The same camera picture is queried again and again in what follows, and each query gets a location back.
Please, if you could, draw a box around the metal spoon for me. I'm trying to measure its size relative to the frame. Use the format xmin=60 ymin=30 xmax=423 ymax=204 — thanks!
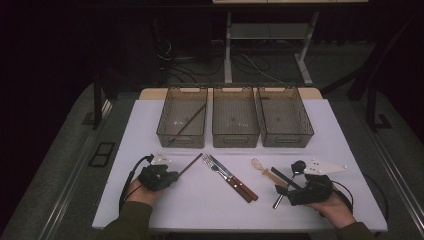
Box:
xmin=272 ymin=160 xmax=306 ymax=210

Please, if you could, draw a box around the wooden handled fork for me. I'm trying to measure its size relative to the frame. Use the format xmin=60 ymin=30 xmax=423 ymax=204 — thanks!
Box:
xmin=201 ymin=154 xmax=253 ymax=204

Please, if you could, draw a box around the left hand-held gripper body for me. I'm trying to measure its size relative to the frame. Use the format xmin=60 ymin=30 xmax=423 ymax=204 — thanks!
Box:
xmin=138 ymin=151 xmax=180 ymax=192

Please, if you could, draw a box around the black metal stand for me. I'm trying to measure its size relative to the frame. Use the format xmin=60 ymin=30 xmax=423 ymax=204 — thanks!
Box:
xmin=91 ymin=73 xmax=115 ymax=131
xmin=319 ymin=13 xmax=394 ymax=133

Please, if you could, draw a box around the metal floor rail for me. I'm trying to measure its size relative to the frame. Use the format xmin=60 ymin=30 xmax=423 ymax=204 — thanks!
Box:
xmin=41 ymin=99 xmax=114 ymax=240
xmin=353 ymin=99 xmax=424 ymax=231

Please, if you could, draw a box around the thin black cable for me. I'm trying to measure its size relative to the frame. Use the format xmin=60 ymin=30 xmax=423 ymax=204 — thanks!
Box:
xmin=363 ymin=172 xmax=390 ymax=222

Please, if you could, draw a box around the person's right hand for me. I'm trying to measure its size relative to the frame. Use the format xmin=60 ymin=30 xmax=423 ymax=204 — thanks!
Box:
xmin=304 ymin=186 xmax=357 ymax=229

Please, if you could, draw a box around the left hand-held gripper cable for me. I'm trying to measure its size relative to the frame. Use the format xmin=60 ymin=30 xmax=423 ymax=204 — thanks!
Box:
xmin=118 ymin=154 xmax=154 ymax=213

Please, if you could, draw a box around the hand-held gripper cable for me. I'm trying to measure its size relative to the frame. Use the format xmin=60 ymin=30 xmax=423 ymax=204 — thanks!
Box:
xmin=118 ymin=154 xmax=154 ymax=213
xmin=331 ymin=179 xmax=355 ymax=214

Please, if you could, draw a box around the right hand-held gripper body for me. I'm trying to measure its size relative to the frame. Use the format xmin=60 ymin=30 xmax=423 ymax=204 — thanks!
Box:
xmin=287 ymin=159 xmax=349 ymax=207

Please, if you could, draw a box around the right hand-held gripper cable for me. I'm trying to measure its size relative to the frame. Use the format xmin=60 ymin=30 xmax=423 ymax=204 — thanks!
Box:
xmin=331 ymin=179 xmax=355 ymax=214

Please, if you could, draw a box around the white metal desk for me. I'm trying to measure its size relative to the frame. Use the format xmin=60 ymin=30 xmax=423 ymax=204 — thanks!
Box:
xmin=212 ymin=0 xmax=369 ymax=87

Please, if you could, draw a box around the white floor cable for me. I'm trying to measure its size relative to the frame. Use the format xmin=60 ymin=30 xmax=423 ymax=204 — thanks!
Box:
xmin=239 ymin=53 xmax=278 ymax=84

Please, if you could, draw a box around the smoky transparent plastic bin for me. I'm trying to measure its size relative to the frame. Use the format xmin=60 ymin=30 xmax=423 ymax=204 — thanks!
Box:
xmin=211 ymin=85 xmax=261 ymax=149
xmin=155 ymin=85 xmax=209 ymax=149
xmin=256 ymin=85 xmax=315 ymax=148

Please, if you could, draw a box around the translucent orange plastic spoon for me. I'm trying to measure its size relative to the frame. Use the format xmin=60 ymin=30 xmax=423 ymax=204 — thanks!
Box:
xmin=250 ymin=157 xmax=288 ymax=188

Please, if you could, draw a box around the black chopstick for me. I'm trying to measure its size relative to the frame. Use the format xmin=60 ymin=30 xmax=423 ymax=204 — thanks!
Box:
xmin=270 ymin=167 xmax=303 ymax=191
xmin=271 ymin=166 xmax=304 ymax=190

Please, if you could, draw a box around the wooden handled knife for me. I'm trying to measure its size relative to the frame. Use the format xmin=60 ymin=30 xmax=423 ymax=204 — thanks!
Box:
xmin=209 ymin=154 xmax=260 ymax=202

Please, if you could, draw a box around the person's left hand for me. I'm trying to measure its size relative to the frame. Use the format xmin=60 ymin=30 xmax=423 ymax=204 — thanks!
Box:
xmin=123 ymin=179 xmax=164 ymax=207

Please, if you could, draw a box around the black floor cable bundle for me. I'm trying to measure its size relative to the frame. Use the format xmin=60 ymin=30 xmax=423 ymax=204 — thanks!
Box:
xmin=155 ymin=38 xmax=234 ymax=86

